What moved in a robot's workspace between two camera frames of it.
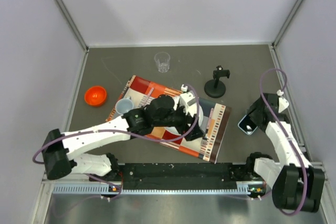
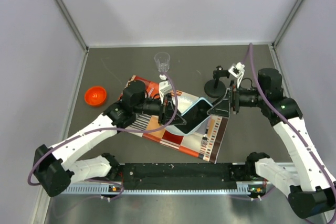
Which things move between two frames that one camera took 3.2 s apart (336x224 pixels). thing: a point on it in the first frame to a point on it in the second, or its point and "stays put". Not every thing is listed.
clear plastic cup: (163, 59) stays put
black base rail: (183, 176) stays put
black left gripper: (186, 119) to (165, 110)
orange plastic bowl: (95, 95) stays put
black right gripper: (253, 115) to (222, 107)
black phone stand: (216, 88) stays put
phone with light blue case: (247, 125) to (195, 116)
